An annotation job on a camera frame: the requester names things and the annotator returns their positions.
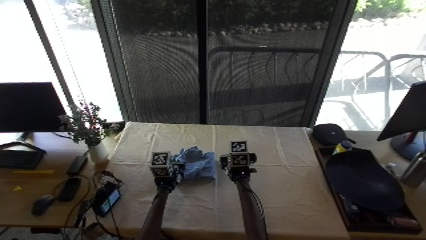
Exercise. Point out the person's left hand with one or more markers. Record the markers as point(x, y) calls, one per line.
point(171, 175)

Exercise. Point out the silver metal bottle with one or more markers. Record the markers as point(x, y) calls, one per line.
point(413, 171)

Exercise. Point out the person's right hand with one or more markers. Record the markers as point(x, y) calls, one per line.
point(237, 170)

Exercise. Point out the white marker cube on right glove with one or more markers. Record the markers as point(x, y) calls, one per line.
point(238, 152)

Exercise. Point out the white marker cube on left glove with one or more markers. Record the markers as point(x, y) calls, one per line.
point(160, 163)

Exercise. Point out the black cap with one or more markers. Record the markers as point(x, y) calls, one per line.
point(329, 134)

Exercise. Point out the black computer mouse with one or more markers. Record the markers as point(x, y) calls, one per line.
point(41, 204)

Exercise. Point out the white marker cube on glove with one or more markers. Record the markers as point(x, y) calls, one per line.
point(160, 163)
point(238, 152)

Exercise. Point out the blue crumpled cloth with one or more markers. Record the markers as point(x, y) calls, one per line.
point(199, 163)

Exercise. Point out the black remote control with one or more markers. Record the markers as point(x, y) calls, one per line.
point(76, 165)

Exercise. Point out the dark angled monitor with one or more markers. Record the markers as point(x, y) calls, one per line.
point(406, 116)

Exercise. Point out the black computer monitor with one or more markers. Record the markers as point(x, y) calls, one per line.
point(27, 106)

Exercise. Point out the white vase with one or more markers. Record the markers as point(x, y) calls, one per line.
point(97, 152)

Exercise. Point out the black keyboard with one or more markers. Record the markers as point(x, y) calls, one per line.
point(17, 158)

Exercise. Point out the yellow ruler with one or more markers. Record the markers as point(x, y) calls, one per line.
point(33, 172)

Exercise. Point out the purple flower bouquet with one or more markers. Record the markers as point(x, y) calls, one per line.
point(84, 123)

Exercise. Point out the black smartphone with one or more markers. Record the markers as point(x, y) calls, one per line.
point(69, 189)

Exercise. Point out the device with blue screen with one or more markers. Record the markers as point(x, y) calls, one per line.
point(107, 198)

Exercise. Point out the yellow bottle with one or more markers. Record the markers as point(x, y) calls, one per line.
point(341, 147)

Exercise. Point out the dark wooden tray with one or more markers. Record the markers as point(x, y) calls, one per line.
point(377, 220)

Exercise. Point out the cream tablecloth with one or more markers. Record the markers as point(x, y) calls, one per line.
point(274, 186)

